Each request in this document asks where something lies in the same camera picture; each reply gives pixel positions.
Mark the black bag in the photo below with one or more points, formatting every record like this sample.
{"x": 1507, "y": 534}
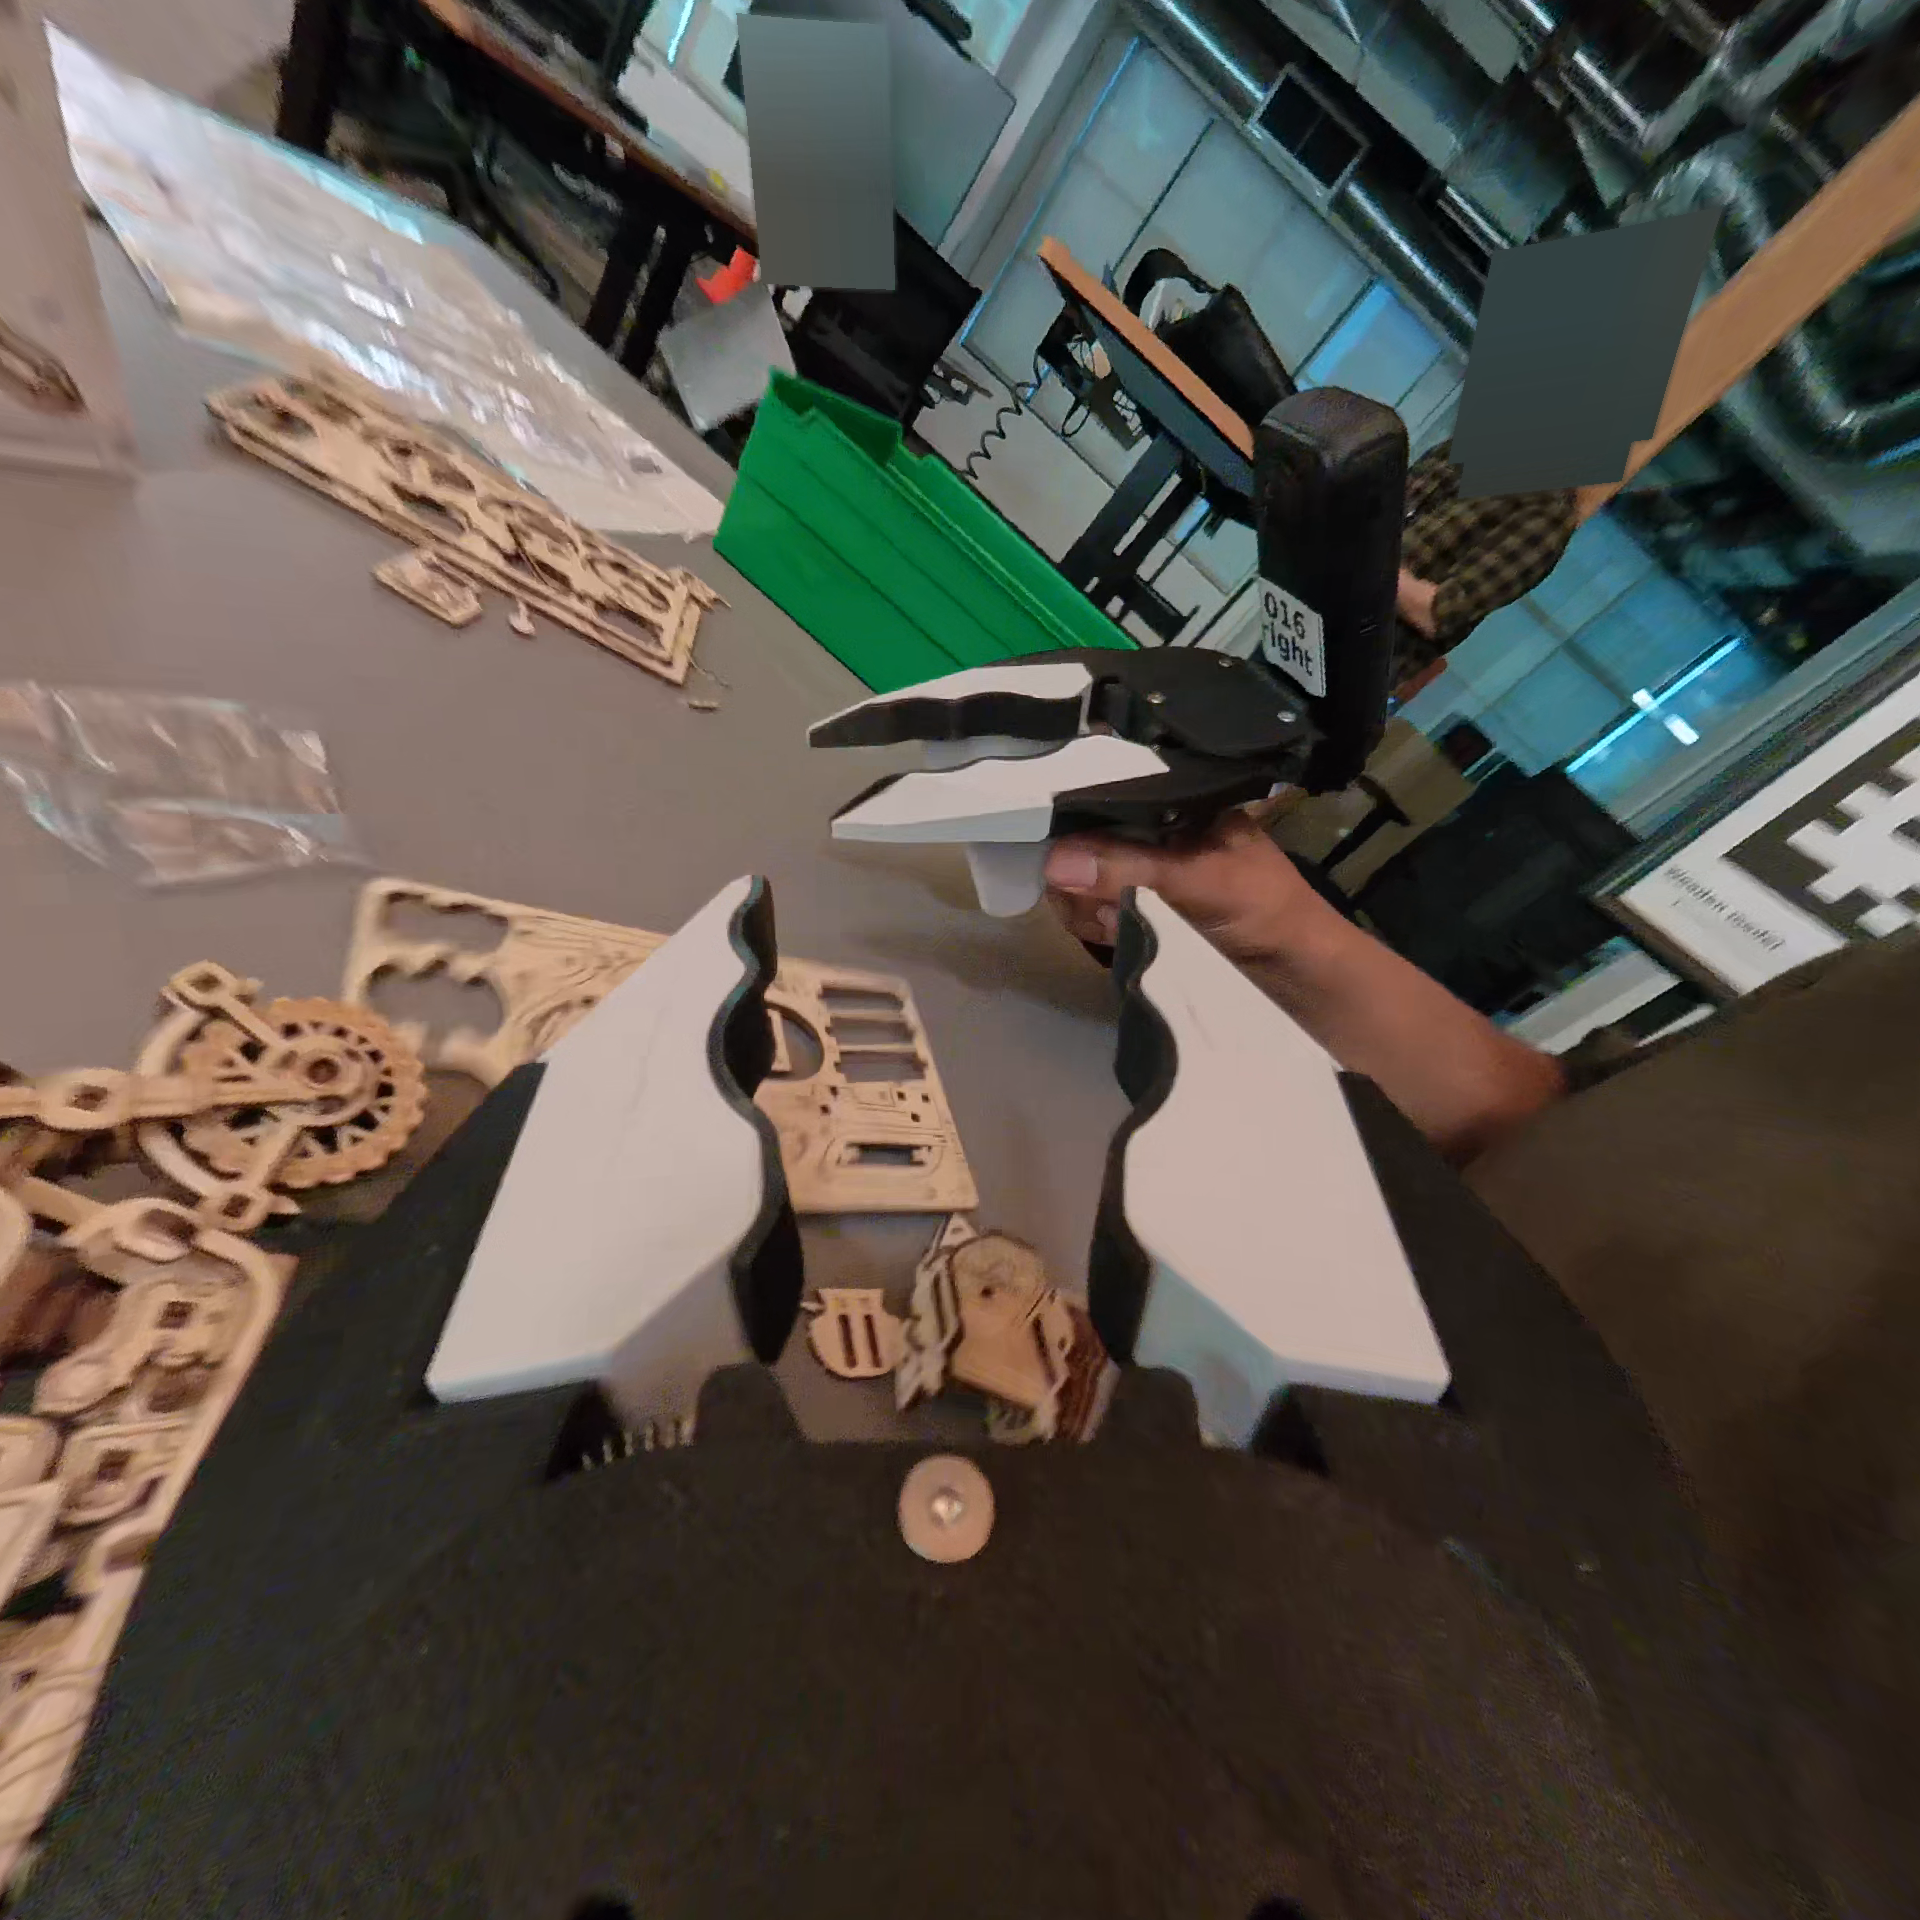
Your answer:
{"x": 1230, "y": 344}

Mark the person's right hand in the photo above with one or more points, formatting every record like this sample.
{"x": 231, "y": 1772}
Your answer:
{"x": 1245, "y": 887}

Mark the white panel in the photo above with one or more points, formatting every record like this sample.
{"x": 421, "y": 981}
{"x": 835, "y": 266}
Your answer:
{"x": 729, "y": 359}

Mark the person's brown shirt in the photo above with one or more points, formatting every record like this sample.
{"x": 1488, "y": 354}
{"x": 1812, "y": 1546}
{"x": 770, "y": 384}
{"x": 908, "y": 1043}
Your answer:
{"x": 1726, "y": 1350}

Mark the large clear plastic wrapper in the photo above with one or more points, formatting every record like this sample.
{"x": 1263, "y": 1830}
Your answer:
{"x": 378, "y": 315}

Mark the orange traffic cone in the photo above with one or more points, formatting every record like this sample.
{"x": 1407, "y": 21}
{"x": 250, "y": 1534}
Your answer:
{"x": 729, "y": 279}

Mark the grey desk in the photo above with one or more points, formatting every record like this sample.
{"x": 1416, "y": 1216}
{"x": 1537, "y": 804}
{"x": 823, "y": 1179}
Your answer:
{"x": 496, "y": 780}

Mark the white instruction booklet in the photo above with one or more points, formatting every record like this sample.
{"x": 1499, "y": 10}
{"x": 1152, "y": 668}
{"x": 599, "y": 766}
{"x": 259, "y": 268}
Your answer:
{"x": 44, "y": 227}

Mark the green plastic bin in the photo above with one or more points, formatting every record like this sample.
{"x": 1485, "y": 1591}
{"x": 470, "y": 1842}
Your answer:
{"x": 887, "y": 539}

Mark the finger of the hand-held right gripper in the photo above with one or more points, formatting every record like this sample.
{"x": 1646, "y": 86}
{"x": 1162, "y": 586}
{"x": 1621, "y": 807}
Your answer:
{"x": 962, "y": 804}
{"x": 1004, "y": 690}

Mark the person's right forearm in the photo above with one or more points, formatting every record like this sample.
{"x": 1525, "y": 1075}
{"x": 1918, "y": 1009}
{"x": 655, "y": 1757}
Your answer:
{"x": 1426, "y": 1049}

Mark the large wall screen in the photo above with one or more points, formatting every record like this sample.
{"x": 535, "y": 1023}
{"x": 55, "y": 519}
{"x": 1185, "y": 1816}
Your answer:
{"x": 962, "y": 135}

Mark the black cabinet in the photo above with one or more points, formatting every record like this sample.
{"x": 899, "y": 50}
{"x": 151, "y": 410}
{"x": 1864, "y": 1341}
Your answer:
{"x": 887, "y": 344}

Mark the fiducial marker board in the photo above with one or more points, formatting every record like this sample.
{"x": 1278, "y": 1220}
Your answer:
{"x": 1696, "y": 916}

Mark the small curved wooden piece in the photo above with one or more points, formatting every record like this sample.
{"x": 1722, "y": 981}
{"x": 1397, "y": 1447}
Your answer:
{"x": 858, "y": 1337}

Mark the wooden top office desk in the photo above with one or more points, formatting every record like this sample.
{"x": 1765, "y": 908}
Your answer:
{"x": 623, "y": 268}

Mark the small wooden puzzle piece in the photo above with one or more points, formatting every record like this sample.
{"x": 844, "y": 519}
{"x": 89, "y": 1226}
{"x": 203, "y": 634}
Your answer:
{"x": 428, "y": 588}

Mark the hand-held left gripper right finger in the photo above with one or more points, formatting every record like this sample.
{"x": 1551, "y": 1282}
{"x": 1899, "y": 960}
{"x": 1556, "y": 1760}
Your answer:
{"x": 1275, "y": 1200}

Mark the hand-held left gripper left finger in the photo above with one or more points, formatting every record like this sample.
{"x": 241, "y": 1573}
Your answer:
{"x": 633, "y": 1185}

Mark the wooden puzzle sheet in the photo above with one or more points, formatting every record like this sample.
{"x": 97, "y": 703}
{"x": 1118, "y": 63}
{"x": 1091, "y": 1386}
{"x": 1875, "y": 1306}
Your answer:
{"x": 661, "y": 659}
{"x": 591, "y": 960}
{"x": 181, "y": 1305}
{"x": 303, "y": 411}

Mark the small wooden model assembly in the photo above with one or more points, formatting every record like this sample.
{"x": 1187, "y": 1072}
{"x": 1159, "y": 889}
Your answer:
{"x": 999, "y": 1320}

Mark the tilted wooden top desk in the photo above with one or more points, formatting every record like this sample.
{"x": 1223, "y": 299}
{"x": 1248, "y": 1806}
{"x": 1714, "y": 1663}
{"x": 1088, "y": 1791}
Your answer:
{"x": 1122, "y": 518}

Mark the clear plastic bag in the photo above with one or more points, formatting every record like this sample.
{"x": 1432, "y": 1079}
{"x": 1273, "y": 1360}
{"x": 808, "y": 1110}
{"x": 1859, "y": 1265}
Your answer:
{"x": 166, "y": 780}

